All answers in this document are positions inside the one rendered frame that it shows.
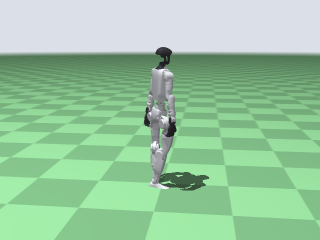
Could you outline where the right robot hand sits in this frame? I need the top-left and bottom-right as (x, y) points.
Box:
(165, 117), (177, 137)

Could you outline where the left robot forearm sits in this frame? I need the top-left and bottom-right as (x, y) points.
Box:
(145, 91), (154, 112)

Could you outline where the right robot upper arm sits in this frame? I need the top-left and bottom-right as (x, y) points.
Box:
(163, 71), (174, 101)

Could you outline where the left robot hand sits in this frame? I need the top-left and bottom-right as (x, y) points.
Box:
(144, 107), (150, 127)

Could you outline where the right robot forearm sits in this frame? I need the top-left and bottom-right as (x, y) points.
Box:
(166, 95), (176, 123)

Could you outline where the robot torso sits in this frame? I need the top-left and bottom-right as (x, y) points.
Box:
(151, 66), (171, 123)

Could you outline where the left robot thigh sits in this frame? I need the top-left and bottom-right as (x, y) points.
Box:
(147, 111), (160, 153)

